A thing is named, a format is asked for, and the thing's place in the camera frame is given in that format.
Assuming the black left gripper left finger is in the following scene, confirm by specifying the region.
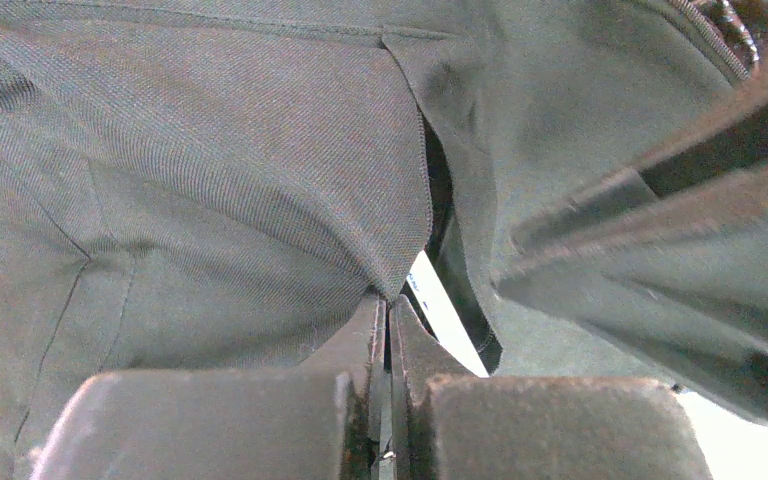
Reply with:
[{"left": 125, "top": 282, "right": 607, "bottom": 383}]
[{"left": 32, "top": 295, "right": 386, "bottom": 479}]

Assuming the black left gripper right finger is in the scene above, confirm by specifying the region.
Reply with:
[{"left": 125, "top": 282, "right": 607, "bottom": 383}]
[{"left": 389, "top": 297, "right": 711, "bottom": 479}]

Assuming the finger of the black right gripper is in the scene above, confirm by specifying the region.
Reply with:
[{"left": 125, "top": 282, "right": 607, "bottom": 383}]
[
  {"left": 513, "top": 60, "right": 768, "bottom": 249},
  {"left": 493, "top": 162, "right": 768, "bottom": 426}
]

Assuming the white marker grey cap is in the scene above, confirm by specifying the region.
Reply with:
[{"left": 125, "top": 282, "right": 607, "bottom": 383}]
[{"left": 406, "top": 250, "right": 489, "bottom": 378}]

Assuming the black fabric backpack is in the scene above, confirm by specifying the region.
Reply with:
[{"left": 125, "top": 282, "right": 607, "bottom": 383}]
[{"left": 0, "top": 1, "right": 768, "bottom": 479}]

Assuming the black rolled belt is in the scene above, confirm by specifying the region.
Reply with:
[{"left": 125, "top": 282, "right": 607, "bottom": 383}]
[{"left": 691, "top": 0, "right": 768, "bottom": 72}]

